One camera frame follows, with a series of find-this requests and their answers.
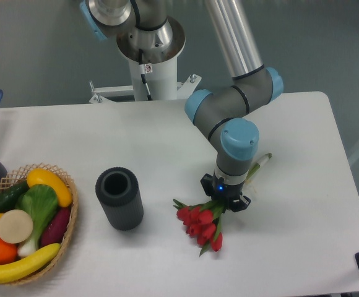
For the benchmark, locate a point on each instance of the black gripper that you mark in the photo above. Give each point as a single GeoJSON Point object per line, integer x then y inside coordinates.
{"type": "Point", "coordinates": [218, 189]}

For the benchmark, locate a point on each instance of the red tulip bouquet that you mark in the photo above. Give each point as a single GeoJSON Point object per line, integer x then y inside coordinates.
{"type": "Point", "coordinates": [203, 222]}

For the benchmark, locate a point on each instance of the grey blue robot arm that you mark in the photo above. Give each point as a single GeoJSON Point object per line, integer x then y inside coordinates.
{"type": "Point", "coordinates": [220, 118]}

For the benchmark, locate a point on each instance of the dark grey ribbed vase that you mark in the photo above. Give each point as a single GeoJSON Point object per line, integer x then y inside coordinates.
{"type": "Point", "coordinates": [117, 190]}

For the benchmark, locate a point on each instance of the purple sweet potato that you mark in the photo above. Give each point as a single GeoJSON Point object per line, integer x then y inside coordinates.
{"type": "Point", "coordinates": [54, 233]}

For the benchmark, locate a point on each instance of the green bok choy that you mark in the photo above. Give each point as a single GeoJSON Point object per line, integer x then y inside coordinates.
{"type": "Point", "coordinates": [41, 203]}

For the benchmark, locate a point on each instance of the woven wicker basket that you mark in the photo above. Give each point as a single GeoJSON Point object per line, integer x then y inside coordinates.
{"type": "Point", "coordinates": [20, 175]}

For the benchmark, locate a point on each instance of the beige round disc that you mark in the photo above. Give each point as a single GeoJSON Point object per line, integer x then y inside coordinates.
{"type": "Point", "coordinates": [15, 226]}

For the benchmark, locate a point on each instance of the dark green cucumber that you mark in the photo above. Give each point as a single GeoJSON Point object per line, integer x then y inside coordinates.
{"type": "Point", "coordinates": [9, 197]}

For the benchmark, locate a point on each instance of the long yellow banana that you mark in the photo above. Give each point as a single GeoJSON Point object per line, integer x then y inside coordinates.
{"type": "Point", "coordinates": [28, 265]}

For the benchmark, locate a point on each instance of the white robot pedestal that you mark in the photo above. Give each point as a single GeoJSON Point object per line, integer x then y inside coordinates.
{"type": "Point", "coordinates": [152, 58]}

